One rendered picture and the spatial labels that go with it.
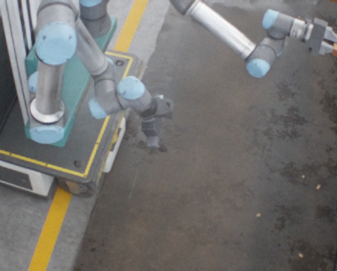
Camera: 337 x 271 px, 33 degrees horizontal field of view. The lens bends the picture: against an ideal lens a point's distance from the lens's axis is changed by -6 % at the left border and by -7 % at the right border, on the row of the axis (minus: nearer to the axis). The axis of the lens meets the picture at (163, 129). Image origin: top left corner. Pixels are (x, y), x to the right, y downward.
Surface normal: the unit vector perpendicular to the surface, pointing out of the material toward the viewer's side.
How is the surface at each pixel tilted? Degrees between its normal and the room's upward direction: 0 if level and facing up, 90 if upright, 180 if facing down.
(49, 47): 82
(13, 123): 0
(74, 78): 0
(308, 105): 0
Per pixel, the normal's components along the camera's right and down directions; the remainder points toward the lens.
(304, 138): 0.04, -0.57
